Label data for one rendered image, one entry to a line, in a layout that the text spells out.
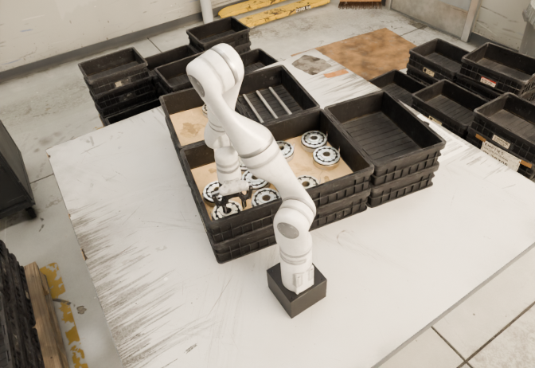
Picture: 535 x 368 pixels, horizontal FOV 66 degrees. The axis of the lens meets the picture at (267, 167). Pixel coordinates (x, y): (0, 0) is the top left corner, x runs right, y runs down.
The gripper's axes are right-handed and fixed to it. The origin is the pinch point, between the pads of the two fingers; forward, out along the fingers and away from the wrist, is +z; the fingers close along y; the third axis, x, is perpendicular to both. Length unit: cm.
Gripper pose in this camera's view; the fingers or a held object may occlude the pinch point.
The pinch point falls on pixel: (234, 206)
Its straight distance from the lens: 139.5
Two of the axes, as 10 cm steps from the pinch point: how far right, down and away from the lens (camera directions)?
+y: -9.6, 2.3, -1.7
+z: 0.5, 7.3, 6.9
